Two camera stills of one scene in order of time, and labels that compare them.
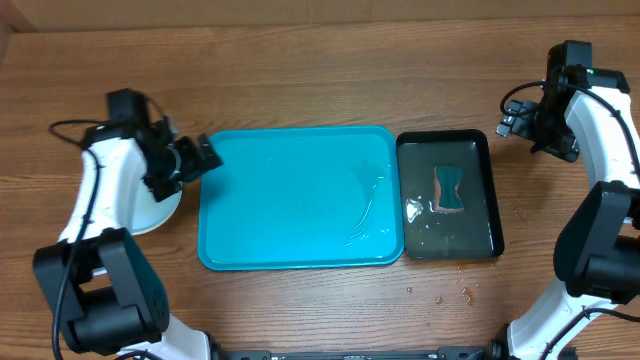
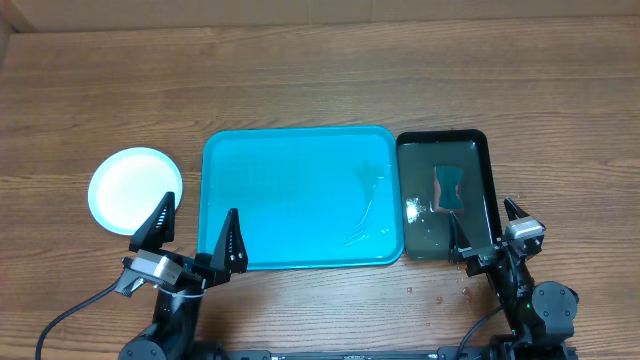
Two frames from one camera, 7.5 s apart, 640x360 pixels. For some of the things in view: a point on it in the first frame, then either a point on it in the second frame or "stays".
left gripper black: (196, 165) -> (203, 270)
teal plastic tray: (313, 197) stays
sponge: (445, 181) stays
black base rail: (484, 353) stays
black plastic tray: (448, 195) stays
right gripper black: (522, 118) -> (483, 256)
